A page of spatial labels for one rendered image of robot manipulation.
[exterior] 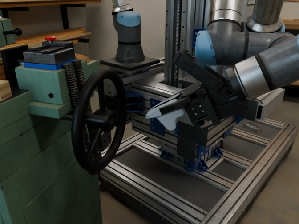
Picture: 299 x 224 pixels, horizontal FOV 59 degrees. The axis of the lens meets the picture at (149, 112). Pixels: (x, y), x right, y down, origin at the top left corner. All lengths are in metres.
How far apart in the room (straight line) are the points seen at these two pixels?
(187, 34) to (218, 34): 0.62
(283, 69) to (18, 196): 0.70
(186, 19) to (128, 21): 0.28
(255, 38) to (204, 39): 0.10
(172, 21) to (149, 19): 2.92
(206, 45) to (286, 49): 0.17
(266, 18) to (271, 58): 0.47
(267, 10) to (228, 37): 0.37
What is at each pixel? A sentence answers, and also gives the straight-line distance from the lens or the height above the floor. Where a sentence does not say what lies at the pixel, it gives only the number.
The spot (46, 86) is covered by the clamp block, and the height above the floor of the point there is 0.92.
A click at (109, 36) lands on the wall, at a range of 4.58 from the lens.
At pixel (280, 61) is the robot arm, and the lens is 0.51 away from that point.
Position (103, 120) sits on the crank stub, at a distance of 0.61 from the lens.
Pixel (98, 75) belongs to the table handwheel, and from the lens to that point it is 0.67.
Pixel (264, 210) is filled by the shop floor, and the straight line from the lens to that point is 1.74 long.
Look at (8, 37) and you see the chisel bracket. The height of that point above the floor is 1.02.
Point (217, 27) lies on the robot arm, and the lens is 0.61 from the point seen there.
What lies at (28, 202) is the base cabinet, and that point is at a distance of 0.86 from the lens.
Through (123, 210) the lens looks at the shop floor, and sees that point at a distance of 1.61.
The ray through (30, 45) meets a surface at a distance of 3.34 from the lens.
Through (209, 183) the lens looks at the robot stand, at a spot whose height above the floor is 0.22.
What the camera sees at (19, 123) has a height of 0.83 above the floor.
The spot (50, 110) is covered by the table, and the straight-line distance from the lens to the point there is 0.72.
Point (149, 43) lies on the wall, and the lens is 4.22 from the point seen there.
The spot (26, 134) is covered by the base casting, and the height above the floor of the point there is 0.79.
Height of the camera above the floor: 1.14
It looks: 25 degrees down
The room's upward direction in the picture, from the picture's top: straight up
